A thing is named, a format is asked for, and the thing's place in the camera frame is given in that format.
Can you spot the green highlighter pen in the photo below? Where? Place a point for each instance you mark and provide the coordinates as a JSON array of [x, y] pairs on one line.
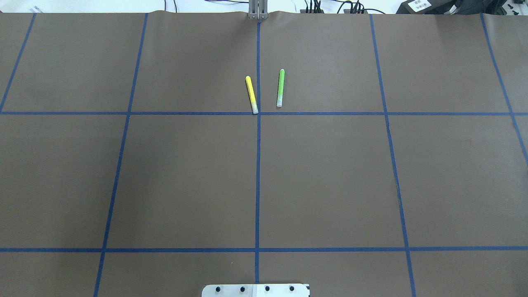
[[280, 88]]

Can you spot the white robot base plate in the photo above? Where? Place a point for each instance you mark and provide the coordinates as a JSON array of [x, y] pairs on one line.
[[257, 290]]

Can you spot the grey aluminium frame post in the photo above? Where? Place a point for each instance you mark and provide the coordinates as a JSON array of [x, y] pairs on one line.
[[258, 9]]

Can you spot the yellow highlighter pen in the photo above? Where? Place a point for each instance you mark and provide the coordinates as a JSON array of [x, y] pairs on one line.
[[252, 95]]

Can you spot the black power adapter box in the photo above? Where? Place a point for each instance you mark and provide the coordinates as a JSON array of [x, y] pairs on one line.
[[425, 6]]

